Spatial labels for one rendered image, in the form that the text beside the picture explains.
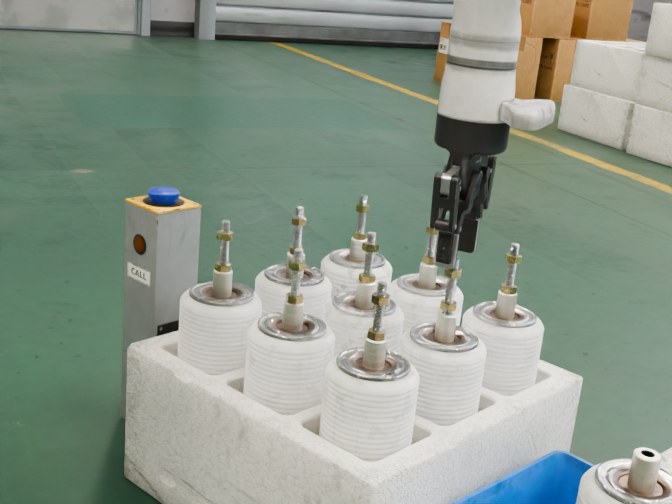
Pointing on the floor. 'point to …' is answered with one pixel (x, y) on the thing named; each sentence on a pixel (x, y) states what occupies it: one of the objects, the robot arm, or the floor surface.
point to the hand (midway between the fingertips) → (456, 247)
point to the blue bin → (536, 482)
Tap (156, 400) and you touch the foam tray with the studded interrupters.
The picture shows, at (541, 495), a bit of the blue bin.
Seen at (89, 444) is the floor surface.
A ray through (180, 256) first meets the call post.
